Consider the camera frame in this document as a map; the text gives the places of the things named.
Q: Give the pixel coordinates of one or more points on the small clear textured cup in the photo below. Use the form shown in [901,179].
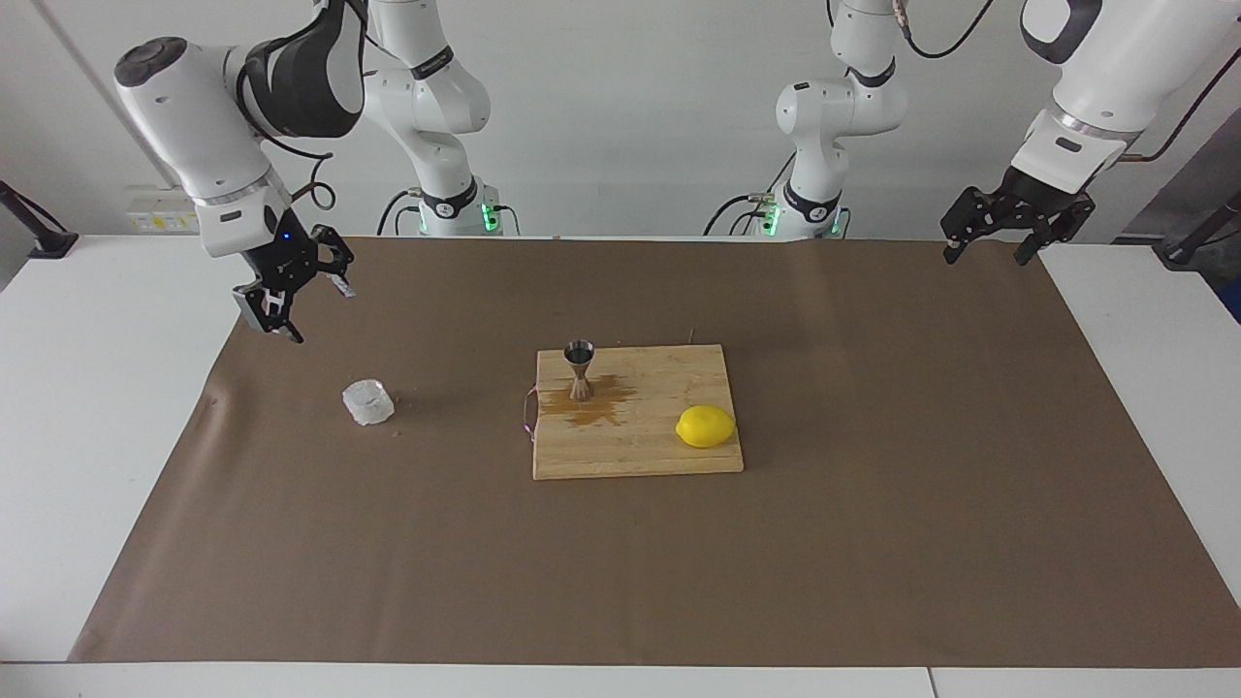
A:
[368,402]

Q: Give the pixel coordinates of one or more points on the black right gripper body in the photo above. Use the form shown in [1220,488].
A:
[286,262]

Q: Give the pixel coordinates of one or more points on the wooden cutting board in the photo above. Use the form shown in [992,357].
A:
[630,446]

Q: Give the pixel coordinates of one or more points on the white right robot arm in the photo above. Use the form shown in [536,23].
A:
[184,107]

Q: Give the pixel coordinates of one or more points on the black clamp mount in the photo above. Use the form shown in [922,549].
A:
[48,242]
[1188,250]

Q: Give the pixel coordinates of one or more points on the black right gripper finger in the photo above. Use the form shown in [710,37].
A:
[264,302]
[337,254]

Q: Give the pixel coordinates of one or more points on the blue object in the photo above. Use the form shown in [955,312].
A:
[1234,301]

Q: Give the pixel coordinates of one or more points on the brown paper table mat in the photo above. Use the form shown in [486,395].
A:
[388,543]

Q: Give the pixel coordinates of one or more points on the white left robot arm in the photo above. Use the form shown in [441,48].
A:
[1125,68]

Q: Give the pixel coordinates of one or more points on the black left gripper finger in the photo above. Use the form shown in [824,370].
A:
[970,215]
[1057,231]

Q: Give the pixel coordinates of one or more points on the white wall socket box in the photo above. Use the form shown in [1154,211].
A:
[160,215]

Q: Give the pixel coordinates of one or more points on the steel double jigger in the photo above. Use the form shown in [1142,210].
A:
[580,354]

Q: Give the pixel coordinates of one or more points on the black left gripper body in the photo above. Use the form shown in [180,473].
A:
[1037,199]

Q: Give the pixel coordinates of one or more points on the yellow lemon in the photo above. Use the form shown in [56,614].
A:
[706,427]

